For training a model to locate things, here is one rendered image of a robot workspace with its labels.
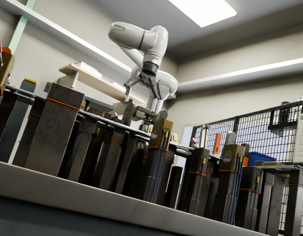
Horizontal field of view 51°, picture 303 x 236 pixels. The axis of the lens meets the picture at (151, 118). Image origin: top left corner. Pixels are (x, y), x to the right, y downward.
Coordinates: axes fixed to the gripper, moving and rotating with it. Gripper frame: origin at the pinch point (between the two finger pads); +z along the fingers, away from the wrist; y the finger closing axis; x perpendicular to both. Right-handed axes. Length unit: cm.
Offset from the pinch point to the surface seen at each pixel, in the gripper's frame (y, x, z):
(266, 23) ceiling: 206, 172, -234
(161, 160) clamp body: 7.3, -21.1, 25.4
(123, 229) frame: -24, -79, 49
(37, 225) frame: -39, -83, 50
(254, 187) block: 53, -24, 24
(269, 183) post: 62, -22, 20
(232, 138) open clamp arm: 41.2, -17.9, 4.9
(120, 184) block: 0.4, -1.8, 37.2
